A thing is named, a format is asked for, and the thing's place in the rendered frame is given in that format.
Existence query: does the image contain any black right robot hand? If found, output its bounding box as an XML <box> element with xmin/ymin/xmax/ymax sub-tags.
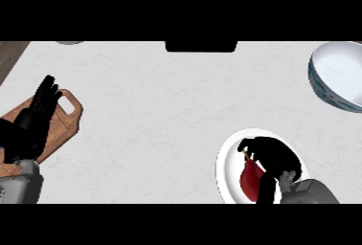
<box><xmin>237</xmin><ymin>136</ymin><xmax>305</xmax><ymax>205</ymax></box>

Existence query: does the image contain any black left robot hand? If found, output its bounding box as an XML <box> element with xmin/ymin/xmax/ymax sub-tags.
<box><xmin>0</xmin><ymin>75</ymin><xmax>64</xmax><ymax>165</ymax></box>

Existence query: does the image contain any white plate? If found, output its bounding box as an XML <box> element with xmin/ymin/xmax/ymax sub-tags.
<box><xmin>215</xmin><ymin>127</ymin><xmax>311</xmax><ymax>205</ymax></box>

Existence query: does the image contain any white bowl with blue rim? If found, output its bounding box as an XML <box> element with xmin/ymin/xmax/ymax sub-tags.
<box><xmin>308</xmin><ymin>41</ymin><xmax>362</xmax><ymax>114</ymax></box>

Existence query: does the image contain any wooden cutting board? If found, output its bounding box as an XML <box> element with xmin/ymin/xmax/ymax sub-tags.
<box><xmin>0</xmin><ymin>88</ymin><xmax>85</xmax><ymax>178</ymax></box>

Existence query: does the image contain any dark brown wooden panel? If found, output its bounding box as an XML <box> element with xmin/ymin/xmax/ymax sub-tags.
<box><xmin>0</xmin><ymin>41</ymin><xmax>32</xmax><ymax>86</ymax></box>

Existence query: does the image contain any black appliance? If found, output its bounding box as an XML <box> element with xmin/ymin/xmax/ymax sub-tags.
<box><xmin>165</xmin><ymin>41</ymin><xmax>240</xmax><ymax>54</ymax></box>

